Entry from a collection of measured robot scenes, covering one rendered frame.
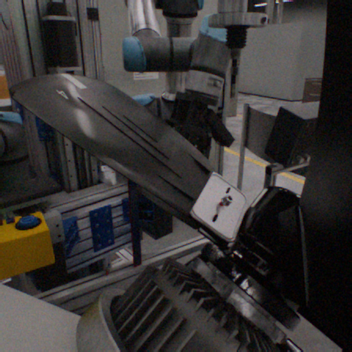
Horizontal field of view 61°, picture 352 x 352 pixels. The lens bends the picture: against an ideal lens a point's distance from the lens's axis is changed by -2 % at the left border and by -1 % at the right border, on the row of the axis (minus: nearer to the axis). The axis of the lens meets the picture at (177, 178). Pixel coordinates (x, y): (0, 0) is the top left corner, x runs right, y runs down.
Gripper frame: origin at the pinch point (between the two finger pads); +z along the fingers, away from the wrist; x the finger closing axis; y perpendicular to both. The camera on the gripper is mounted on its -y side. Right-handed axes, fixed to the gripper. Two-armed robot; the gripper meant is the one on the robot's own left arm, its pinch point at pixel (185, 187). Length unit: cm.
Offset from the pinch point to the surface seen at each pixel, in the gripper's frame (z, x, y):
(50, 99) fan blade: -14.0, 17.4, 34.5
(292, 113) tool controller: -24, -12, -45
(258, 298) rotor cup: 0.4, 35.8, 15.3
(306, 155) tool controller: -12, -10, -57
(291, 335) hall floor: 85, -16, -111
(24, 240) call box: 17.4, -9.9, 29.7
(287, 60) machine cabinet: -243, -605, -738
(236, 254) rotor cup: -1.1, 29.8, 13.4
